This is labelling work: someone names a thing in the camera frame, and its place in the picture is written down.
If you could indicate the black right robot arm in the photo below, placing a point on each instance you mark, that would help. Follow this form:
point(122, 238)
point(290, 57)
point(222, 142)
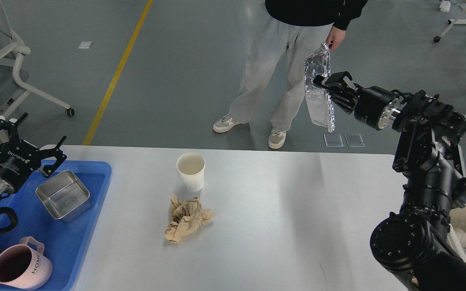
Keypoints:
point(412, 244)

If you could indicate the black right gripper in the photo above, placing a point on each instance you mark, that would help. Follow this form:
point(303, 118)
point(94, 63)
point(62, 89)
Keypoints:
point(372, 106)

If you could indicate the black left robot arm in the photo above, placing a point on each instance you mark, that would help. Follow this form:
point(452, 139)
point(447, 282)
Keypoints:
point(50, 160)

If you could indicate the pink ceramic mug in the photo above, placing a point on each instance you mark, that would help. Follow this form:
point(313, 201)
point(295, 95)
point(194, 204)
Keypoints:
point(24, 265)

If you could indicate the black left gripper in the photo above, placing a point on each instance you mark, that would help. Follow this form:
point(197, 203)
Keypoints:
point(10, 167)

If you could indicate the white cup in bin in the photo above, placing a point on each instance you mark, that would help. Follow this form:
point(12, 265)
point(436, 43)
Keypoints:
point(461, 236)

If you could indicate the aluminium foil tray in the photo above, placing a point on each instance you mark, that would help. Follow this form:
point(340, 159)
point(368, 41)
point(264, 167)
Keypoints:
point(319, 104)

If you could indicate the stainless steel rectangular container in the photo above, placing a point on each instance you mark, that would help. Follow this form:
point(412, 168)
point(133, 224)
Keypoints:
point(64, 196)

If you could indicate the crumpled brown paper napkin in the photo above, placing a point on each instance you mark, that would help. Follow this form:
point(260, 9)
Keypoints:
point(187, 217)

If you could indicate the clear plastic lid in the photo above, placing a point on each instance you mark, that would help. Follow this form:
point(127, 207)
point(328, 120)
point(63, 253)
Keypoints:
point(354, 140)
point(333, 141)

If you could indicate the white paper cup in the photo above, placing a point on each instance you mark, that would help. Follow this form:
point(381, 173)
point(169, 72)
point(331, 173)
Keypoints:
point(191, 167)

